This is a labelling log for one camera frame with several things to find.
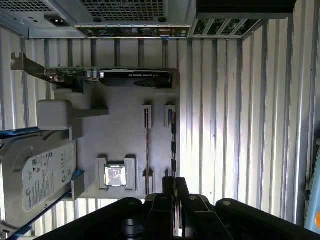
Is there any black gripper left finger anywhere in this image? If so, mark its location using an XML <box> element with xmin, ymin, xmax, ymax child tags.
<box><xmin>32</xmin><ymin>176</ymin><xmax>175</xmax><ymax>240</ymax></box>

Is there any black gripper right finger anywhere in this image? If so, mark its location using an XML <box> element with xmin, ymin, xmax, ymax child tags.
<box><xmin>174</xmin><ymin>176</ymin><xmax>318</xmax><ymax>240</ymax></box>

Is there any blue RAM stick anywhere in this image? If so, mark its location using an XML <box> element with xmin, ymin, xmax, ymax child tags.
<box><xmin>170</xmin><ymin>111</ymin><xmax>182</xmax><ymax>237</ymax></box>

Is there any silver CPU chip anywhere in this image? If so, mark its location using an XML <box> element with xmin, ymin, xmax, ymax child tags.
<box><xmin>103</xmin><ymin>164</ymin><xmax>128</xmax><ymax>188</ymax></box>

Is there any grey parts rack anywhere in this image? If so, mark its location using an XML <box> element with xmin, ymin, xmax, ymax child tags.
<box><xmin>36</xmin><ymin>68</ymin><xmax>181</xmax><ymax>201</ymax></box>

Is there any hard disk in blue carrier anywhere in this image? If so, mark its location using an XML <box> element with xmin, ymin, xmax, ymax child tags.
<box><xmin>0</xmin><ymin>126</ymin><xmax>86</xmax><ymax>238</ymax></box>

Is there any black open PC case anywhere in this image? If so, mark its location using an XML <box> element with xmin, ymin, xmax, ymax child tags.
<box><xmin>0</xmin><ymin>0</ymin><xmax>297</xmax><ymax>41</ymax></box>

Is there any grey power supply unit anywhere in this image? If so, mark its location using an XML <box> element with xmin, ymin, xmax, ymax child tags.
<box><xmin>0</xmin><ymin>0</ymin><xmax>76</xmax><ymax>29</ymax></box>

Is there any graphics card with metal bracket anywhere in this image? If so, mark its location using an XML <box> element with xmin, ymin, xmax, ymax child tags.
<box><xmin>10</xmin><ymin>51</ymin><xmax>174</xmax><ymax>89</ymax></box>

